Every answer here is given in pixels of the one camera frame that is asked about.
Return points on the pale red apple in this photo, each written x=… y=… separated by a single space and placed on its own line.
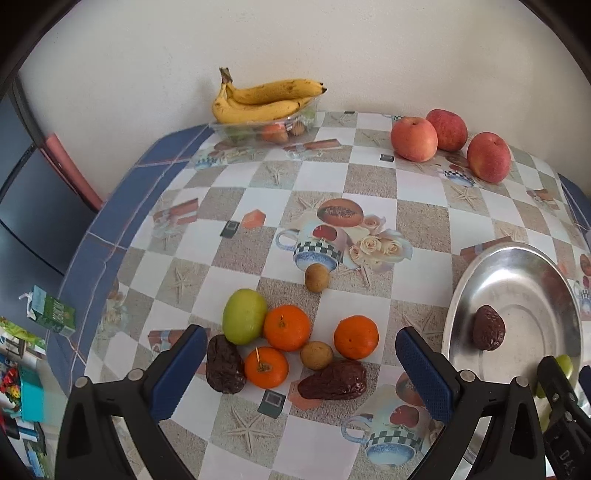
x=414 y=139

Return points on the dark red apple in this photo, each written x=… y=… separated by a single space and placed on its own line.
x=451 y=129

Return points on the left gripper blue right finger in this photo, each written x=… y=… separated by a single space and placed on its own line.
x=429 y=371

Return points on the patterned plastic tablecloth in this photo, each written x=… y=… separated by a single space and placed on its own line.
x=319 y=242

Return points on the dark dried date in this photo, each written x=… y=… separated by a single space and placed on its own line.
x=489 y=329
x=225 y=369
x=341 y=380

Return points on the green jujube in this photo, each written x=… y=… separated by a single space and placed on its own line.
x=243 y=316
x=552 y=380

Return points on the brown longan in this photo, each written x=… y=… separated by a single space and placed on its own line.
x=316 y=355
x=316 y=278

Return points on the green milk carton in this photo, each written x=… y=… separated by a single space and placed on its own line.
x=49 y=312

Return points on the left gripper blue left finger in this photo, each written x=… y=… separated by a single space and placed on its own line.
x=172 y=371

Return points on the clear plastic fruit tray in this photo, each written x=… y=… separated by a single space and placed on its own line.
x=280 y=132

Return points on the orange tangerine with stem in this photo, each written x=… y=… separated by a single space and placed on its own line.
x=266 y=367

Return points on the steel round basin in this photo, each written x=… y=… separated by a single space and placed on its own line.
x=535 y=302

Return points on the large red apple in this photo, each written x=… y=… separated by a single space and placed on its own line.
x=489 y=157

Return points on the banana bunch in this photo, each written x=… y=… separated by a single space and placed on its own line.
x=263 y=103

